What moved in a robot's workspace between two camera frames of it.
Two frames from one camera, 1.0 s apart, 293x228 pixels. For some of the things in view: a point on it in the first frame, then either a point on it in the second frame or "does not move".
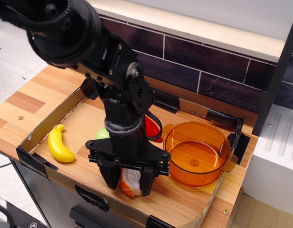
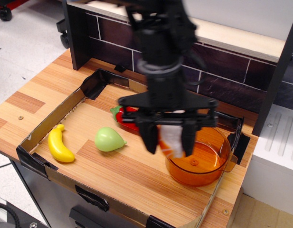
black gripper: x=127 y=147 → x=166 y=101
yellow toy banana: x=57 y=146 does not move
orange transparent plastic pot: x=200 y=154 does not move
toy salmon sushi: x=130 y=181 → x=171 y=136
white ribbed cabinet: x=271 y=175 does not move
